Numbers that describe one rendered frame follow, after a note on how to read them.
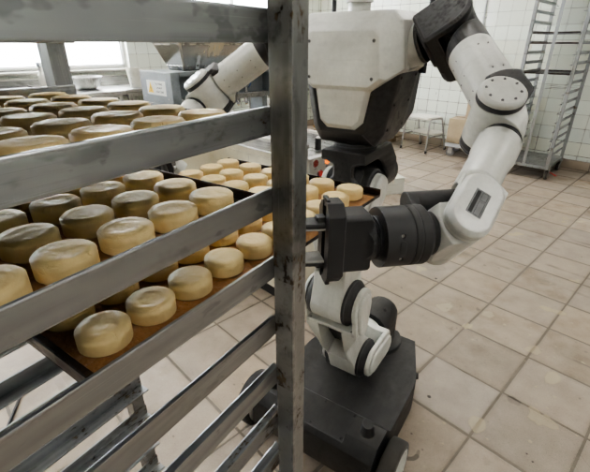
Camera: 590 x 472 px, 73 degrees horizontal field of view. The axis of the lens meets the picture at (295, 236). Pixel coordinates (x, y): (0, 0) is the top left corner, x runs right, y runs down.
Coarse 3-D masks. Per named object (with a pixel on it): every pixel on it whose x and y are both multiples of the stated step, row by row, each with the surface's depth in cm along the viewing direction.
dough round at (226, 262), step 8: (216, 248) 53; (224, 248) 53; (232, 248) 53; (208, 256) 51; (216, 256) 51; (224, 256) 51; (232, 256) 51; (240, 256) 51; (208, 264) 49; (216, 264) 49; (224, 264) 49; (232, 264) 49; (240, 264) 50; (216, 272) 49; (224, 272) 49; (232, 272) 50; (240, 272) 51
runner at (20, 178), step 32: (160, 128) 32; (192, 128) 34; (224, 128) 37; (256, 128) 41; (0, 160) 23; (32, 160) 24; (64, 160) 26; (96, 160) 28; (128, 160) 30; (160, 160) 32; (0, 192) 24; (32, 192) 25; (64, 192) 27
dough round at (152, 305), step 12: (144, 288) 44; (156, 288) 44; (168, 288) 44; (132, 300) 42; (144, 300) 42; (156, 300) 42; (168, 300) 42; (132, 312) 40; (144, 312) 40; (156, 312) 41; (168, 312) 42; (144, 324) 41; (156, 324) 41
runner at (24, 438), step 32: (224, 288) 43; (256, 288) 48; (192, 320) 40; (128, 352) 34; (160, 352) 38; (96, 384) 32; (32, 416) 29; (64, 416) 31; (0, 448) 27; (32, 448) 29
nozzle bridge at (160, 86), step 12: (144, 72) 214; (156, 72) 205; (168, 72) 198; (180, 72) 200; (192, 72) 205; (264, 72) 245; (144, 84) 218; (156, 84) 209; (168, 84) 201; (180, 84) 211; (252, 84) 243; (264, 84) 248; (144, 96) 222; (156, 96) 213; (168, 96) 205; (180, 96) 204; (240, 96) 234; (252, 96) 240; (264, 96) 255; (252, 108) 264
